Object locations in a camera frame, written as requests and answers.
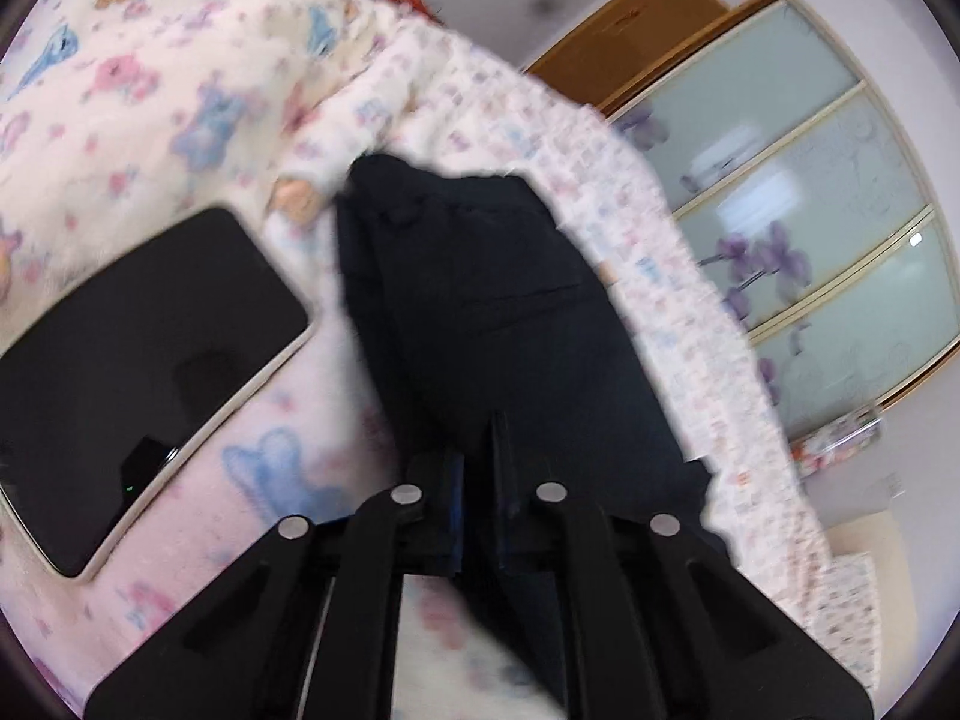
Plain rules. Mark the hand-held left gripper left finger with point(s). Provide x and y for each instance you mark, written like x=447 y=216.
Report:
x=451 y=514

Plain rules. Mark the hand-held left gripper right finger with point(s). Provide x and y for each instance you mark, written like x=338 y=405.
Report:
x=504 y=532

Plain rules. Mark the black pants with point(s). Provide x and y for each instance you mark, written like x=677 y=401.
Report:
x=480 y=300

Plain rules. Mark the clear cylinder of plush toys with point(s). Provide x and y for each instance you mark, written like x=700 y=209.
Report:
x=836 y=439

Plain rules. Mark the black tablet with white edge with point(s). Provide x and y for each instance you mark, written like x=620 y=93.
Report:
x=135 y=375

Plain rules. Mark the bear printed pillow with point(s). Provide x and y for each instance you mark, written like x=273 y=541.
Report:
x=851 y=615

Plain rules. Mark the beige headboard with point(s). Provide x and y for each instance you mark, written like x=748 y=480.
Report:
x=862 y=534

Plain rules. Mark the floral glass sliding wardrobe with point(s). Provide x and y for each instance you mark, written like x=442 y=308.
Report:
x=810 y=187

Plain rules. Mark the wooden door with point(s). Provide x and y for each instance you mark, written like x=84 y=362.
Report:
x=630 y=30

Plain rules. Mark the teddy bear printed blanket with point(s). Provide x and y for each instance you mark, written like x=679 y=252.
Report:
x=187 y=60

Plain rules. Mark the white wall socket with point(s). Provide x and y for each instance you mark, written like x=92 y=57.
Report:
x=896 y=484

